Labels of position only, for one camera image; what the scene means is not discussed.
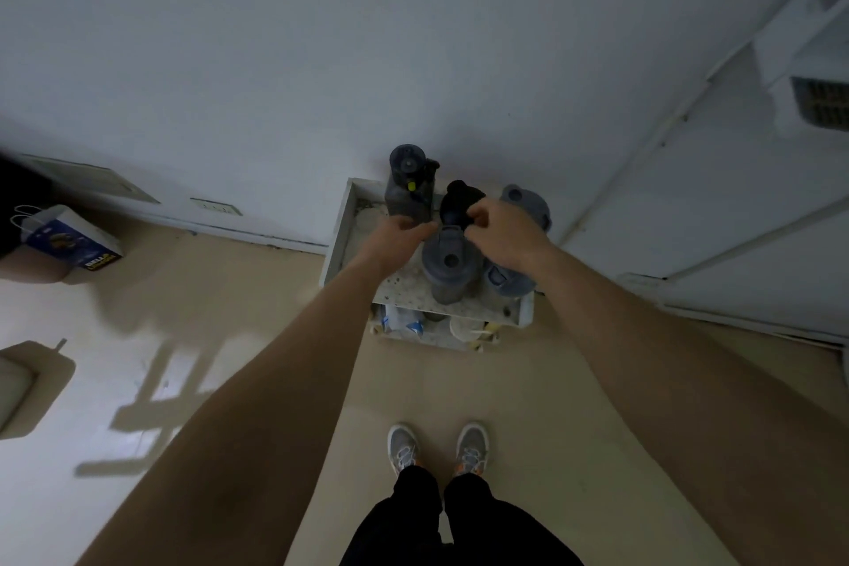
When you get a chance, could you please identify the person's left forearm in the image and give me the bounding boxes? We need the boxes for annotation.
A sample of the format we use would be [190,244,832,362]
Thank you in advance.
[76,250,415,566]

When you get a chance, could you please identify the person's right hand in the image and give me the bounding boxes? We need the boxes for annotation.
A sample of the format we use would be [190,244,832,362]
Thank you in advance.
[464,196,555,275]

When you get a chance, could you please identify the dark grey bottle yellow accent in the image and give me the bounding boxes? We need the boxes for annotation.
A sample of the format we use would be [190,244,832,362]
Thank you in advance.
[385,144,440,226]

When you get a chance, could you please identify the grey right shoe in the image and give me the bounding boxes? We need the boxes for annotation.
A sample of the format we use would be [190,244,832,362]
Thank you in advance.
[454,422,491,478]

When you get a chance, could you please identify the dark vent grille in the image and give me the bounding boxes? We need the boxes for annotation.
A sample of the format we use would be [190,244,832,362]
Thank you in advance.
[791,76,849,133]

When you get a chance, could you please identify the grey left shoe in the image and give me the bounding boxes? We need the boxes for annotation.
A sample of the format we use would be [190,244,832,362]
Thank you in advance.
[387,424,421,478]

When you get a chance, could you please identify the grey lidded bottle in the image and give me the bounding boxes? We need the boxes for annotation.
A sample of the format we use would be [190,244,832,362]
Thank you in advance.
[499,184,553,233]

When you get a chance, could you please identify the grey shoe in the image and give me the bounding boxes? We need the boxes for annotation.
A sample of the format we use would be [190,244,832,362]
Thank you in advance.
[454,422,491,478]
[387,424,421,478]

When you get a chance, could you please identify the black round bottle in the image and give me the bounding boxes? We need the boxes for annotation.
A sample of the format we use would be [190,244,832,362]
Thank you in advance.
[440,180,487,232]

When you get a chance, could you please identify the person's left hand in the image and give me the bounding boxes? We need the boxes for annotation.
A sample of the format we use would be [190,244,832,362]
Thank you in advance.
[358,214,440,273]

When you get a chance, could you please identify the person's right forearm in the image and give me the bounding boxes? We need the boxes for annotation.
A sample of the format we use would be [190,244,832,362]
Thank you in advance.
[527,244,849,566]

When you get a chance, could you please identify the white wall socket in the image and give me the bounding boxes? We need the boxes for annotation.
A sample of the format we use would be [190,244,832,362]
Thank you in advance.
[190,197,244,218]

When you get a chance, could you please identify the white door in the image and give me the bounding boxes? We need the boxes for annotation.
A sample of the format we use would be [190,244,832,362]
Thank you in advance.
[562,0,849,349]

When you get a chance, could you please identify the white and blue packet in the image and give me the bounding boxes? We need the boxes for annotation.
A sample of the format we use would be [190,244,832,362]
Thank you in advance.
[382,306,426,339]

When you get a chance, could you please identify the black trousers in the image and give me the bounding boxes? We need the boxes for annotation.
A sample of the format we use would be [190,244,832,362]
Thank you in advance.
[339,465,585,566]

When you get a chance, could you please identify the grey shaker bottle flip lid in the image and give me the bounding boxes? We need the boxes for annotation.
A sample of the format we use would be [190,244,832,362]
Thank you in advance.
[421,226,486,306]

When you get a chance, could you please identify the grey bottle with strap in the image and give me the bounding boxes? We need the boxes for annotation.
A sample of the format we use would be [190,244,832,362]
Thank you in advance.
[483,259,537,299]

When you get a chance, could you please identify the blue paper shopping bag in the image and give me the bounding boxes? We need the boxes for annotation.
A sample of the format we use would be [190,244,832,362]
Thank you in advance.
[11,204,124,272]

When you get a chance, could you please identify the white two-tier shelf stand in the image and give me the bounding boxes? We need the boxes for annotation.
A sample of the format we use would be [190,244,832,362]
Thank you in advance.
[320,177,535,353]

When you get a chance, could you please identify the white wall vent panel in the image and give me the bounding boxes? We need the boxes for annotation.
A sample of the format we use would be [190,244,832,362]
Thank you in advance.
[23,153,161,205]

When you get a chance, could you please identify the white bowl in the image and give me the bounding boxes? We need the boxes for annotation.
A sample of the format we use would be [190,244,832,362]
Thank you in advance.
[450,316,496,348]

